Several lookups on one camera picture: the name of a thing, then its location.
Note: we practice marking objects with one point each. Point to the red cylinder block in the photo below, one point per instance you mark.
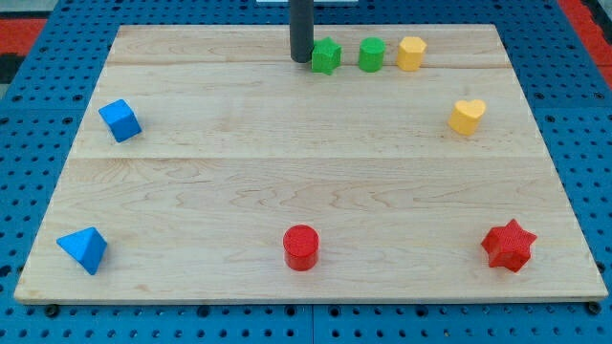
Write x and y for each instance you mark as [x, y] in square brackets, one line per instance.
[301, 245]

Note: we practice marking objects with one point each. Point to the green cylinder block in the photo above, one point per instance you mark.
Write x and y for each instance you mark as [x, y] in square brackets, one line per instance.
[372, 50]

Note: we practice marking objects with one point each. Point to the light wooden board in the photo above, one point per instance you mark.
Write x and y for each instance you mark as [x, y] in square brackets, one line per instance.
[239, 143]

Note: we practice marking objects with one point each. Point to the blue triangular prism block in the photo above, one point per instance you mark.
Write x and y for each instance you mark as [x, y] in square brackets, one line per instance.
[86, 246]

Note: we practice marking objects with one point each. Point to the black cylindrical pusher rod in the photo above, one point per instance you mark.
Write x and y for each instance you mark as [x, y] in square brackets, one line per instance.
[301, 30]

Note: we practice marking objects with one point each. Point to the blue cube block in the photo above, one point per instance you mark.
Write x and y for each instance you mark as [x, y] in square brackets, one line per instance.
[120, 119]

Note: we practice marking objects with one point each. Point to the green star block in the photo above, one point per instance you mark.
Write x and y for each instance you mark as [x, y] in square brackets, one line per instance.
[326, 56]

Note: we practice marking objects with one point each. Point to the yellow heart block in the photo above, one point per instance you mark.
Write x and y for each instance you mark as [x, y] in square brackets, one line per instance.
[466, 115]

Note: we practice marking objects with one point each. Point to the yellow hexagon block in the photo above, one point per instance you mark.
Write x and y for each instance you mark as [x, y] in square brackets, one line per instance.
[411, 53]

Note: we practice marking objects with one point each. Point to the red star block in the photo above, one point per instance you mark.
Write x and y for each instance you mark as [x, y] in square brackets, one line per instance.
[508, 246]

